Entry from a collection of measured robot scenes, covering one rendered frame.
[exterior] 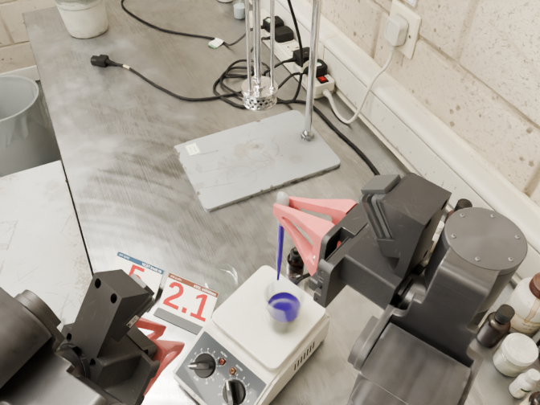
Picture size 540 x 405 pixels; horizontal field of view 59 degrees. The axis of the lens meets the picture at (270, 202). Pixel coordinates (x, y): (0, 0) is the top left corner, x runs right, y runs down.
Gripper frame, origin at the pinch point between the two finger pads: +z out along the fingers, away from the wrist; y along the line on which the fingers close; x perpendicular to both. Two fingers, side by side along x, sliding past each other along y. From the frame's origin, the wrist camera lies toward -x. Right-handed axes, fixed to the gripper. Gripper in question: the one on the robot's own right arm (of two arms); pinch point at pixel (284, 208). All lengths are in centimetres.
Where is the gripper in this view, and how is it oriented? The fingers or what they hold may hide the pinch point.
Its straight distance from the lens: 48.9
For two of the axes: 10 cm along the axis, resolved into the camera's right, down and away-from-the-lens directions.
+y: -6.6, 5.5, -5.2
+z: -7.5, -4.9, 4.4
